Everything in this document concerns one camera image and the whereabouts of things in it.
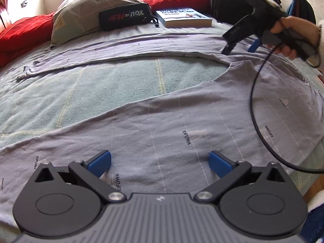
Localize blue bag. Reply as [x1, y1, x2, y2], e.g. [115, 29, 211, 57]
[287, 0, 317, 25]

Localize grey green pillow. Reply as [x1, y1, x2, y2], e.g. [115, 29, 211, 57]
[50, 0, 152, 48]

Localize grey pants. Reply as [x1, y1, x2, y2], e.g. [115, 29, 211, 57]
[0, 27, 324, 224]

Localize person's blue patterned clothing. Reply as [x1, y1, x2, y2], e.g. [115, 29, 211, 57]
[302, 180, 324, 243]

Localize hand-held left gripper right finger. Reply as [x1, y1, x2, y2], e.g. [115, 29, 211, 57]
[195, 151, 285, 205]

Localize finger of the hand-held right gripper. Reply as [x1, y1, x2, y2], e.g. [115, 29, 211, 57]
[247, 37, 262, 53]
[221, 15, 254, 55]

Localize white and blue book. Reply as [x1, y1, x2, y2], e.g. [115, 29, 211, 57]
[155, 7, 213, 28]

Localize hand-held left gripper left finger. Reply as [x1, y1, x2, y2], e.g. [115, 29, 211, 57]
[35, 150, 127, 204]

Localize person's right hand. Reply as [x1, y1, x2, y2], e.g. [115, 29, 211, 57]
[270, 16, 320, 60]

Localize green plaid blanket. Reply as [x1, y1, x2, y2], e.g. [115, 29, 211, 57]
[0, 18, 324, 243]

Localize black pouch with red print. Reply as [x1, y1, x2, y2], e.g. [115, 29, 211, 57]
[98, 3, 160, 32]

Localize black cable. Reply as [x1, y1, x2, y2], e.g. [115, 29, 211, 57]
[249, 44, 324, 175]

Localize black backpack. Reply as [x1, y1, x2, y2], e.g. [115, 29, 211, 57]
[210, 0, 280, 26]

